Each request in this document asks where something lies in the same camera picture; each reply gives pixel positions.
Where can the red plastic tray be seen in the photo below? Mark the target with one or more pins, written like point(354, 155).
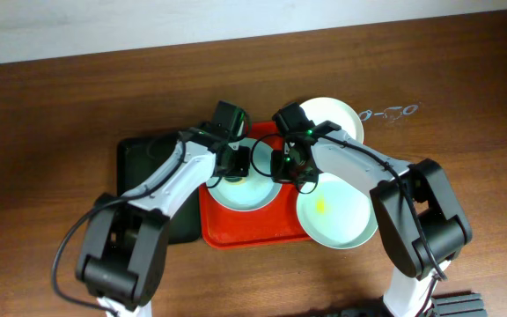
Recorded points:
point(274, 223)

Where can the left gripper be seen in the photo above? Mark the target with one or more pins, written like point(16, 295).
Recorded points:
point(236, 164)

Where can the green and yellow sponge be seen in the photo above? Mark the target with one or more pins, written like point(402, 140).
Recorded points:
point(234, 180)

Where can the light green plate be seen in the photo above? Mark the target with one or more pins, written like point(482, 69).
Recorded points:
point(349, 221)

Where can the white plate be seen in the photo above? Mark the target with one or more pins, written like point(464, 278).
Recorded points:
point(323, 109)

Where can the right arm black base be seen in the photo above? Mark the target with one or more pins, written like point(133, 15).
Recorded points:
point(456, 306)

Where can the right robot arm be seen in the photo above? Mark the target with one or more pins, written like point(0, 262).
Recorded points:
point(421, 223)

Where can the black plastic tray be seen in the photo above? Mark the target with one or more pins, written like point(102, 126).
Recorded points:
point(137, 159)

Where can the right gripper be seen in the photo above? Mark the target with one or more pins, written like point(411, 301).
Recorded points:
point(290, 165)

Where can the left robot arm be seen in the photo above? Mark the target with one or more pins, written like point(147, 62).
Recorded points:
point(122, 258)

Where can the light blue plate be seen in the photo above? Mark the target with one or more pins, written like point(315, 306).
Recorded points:
point(256, 191)

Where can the yellow stain on green plate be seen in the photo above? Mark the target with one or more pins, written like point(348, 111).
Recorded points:
point(320, 205)

